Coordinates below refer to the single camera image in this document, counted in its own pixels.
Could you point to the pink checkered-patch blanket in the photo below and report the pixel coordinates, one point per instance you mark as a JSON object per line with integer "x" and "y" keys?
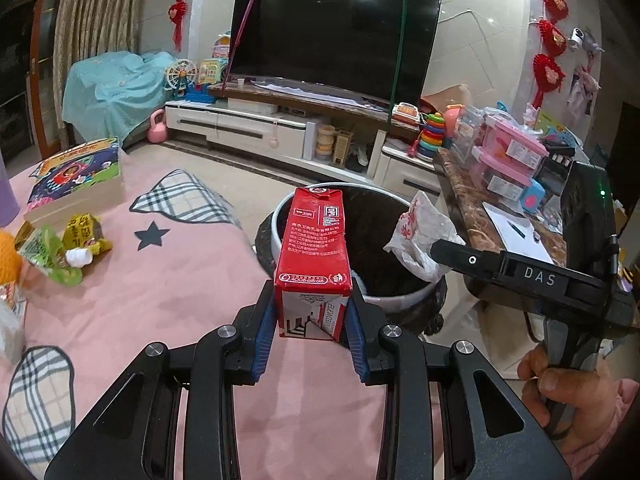
{"x": 150, "y": 285}

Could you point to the ferris wheel toy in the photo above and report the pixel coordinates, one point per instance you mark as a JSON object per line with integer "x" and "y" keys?
{"x": 177, "y": 77}

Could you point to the brown marble table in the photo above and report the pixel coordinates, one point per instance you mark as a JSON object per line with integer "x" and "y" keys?
{"x": 462, "y": 205}

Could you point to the stacked round containers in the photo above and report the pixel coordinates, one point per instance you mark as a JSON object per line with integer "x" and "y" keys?
{"x": 325, "y": 142}

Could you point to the colourful children's book box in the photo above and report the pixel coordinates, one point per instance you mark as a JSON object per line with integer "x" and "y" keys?
{"x": 75, "y": 175}

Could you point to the black pen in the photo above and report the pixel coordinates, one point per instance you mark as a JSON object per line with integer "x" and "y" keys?
{"x": 516, "y": 229}

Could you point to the wooden door frame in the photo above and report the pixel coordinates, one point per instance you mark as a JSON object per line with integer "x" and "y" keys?
{"x": 42, "y": 60}

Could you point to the white paper sheet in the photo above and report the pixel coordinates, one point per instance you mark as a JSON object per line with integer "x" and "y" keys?
{"x": 510, "y": 245}

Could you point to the white plastic bag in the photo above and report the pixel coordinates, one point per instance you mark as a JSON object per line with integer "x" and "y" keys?
{"x": 420, "y": 230}

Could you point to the white round bin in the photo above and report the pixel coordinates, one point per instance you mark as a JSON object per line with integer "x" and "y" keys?
{"x": 380, "y": 260}

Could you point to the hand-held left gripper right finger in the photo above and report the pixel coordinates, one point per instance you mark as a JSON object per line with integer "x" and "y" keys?
{"x": 356, "y": 335}

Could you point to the white security camera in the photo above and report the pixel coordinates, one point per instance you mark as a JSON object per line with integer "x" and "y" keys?
{"x": 580, "y": 39}

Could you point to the wooden slatted holder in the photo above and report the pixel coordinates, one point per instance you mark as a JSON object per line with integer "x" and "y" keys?
{"x": 342, "y": 147}

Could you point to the white tissue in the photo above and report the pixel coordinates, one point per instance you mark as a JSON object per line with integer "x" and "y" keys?
{"x": 79, "y": 257}

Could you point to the pair of slippers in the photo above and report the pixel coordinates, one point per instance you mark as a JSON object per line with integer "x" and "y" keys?
{"x": 362, "y": 156}

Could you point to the pink storage box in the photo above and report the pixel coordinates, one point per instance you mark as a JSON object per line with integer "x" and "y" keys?
{"x": 502, "y": 180}
{"x": 515, "y": 142}

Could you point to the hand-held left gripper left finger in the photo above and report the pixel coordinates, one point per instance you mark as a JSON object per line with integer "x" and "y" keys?
{"x": 264, "y": 332}

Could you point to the person's right hand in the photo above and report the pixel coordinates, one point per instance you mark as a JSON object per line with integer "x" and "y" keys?
{"x": 570, "y": 400}

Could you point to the green snack wrapper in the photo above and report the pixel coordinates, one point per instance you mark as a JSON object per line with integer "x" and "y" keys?
{"x": 42, "y": 252}

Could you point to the black desk device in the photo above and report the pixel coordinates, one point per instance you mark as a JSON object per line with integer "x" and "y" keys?
{"x": 555, "y": 167}

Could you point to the teal cloth covered sofa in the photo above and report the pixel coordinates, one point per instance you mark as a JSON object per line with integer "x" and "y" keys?
{"x": 110, "y": 90}

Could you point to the blue toy base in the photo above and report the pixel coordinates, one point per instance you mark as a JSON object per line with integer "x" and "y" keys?
{"x": 199, "y": 94}

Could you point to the white television cabinet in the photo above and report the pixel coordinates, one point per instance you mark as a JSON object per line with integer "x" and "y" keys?
{"x": 240, "y": 127}

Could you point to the blue square toy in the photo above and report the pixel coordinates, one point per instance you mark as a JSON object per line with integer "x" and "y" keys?
{"x": 532, "y": 196}

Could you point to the hanging pale clothes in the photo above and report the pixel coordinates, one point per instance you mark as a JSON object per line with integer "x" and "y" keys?
{"x": 582, "y": 90}

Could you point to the pink toy cup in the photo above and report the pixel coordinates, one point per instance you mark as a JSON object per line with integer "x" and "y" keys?
{"x": 452, "y": 119}

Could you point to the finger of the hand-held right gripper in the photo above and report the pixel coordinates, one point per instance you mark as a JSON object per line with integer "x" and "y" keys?
{"x": 465, "y": 259}

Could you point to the red milk carton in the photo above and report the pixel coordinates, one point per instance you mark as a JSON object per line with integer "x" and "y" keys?
{"x": 310, "y": 250}

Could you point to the clear plastic box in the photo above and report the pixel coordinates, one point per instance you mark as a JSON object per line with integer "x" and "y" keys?
{"x": 470, "y": 132}

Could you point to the brown cardboard box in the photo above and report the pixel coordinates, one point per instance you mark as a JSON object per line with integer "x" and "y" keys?
{"x": 445, "y": 96}

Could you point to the pink kettlebell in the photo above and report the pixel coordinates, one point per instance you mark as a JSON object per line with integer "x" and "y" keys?
{"x": 157, "y": 132}

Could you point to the purple container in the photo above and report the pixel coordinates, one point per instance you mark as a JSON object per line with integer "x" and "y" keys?
{"x": 9, "y": 190}

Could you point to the black curved television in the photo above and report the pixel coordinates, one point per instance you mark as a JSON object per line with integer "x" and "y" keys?
{"x": 330, "y": 35}

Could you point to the beige patterned curtain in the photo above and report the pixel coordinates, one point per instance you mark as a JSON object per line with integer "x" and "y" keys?
{"x": 95, "y": 20}

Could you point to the toy telephone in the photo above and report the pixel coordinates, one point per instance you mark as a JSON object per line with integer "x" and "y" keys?
{"x": 405, "y": 112}

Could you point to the colourful toy house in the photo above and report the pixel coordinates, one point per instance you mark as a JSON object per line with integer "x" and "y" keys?
{"x": 211, "y": 72}

